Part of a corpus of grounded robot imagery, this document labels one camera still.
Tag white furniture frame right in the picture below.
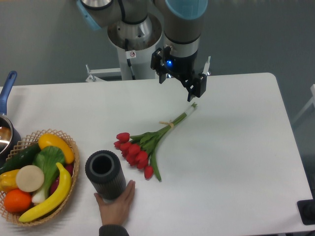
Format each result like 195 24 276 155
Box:
291 84 315 129

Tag dark grey sleeve forearm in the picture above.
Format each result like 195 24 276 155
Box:
99 225 129 236

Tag green cucumber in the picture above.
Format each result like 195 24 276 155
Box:
0 143 41 174

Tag orange fruit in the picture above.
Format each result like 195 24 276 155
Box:
3 189 32 213

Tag woven wicker basket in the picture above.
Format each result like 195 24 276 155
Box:
0 129 80 227

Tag beige round disc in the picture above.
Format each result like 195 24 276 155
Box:
16 165 44 192

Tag red tulip bouquet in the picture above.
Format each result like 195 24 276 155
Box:
114 102 197 181

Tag dark grey ribbed vase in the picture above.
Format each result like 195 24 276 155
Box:
85 150 126 201

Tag yellow banana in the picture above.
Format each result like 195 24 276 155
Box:
19 162 72 223

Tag blue handled steel pot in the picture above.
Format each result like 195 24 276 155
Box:
0 71 21 167

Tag black device at table edge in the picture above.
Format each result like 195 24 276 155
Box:
297 199 315 225

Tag bare human hand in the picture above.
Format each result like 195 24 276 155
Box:
94 180 135 226

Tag green bok choy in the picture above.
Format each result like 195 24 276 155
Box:
31 146 65 205

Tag red vegetable under banana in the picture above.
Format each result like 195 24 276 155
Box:
49 164 74 196

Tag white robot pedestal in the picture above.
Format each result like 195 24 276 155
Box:
86 13 162 82

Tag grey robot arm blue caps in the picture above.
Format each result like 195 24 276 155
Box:
76 0 208 100

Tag yellow bell pepper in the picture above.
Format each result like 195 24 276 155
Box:
0 169 19 192

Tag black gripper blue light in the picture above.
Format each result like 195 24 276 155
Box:
151 46 207 102

